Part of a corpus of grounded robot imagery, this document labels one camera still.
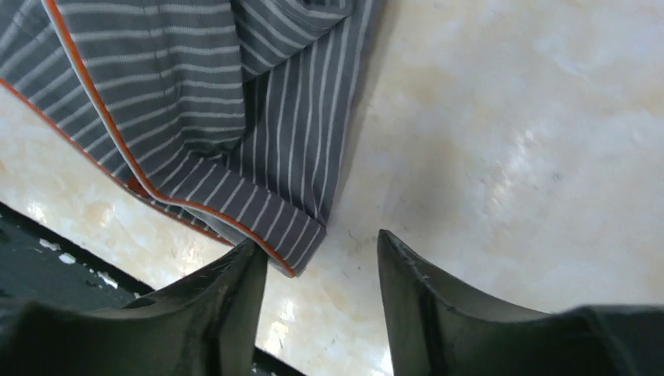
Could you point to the grey striped underwear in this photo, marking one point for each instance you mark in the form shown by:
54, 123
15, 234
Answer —
230, 116

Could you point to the black metal base rail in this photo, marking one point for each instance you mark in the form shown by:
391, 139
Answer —
37, 265

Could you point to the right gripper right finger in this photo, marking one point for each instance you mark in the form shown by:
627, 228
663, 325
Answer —
439, 325

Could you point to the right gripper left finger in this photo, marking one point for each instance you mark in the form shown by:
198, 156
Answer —
203, 324

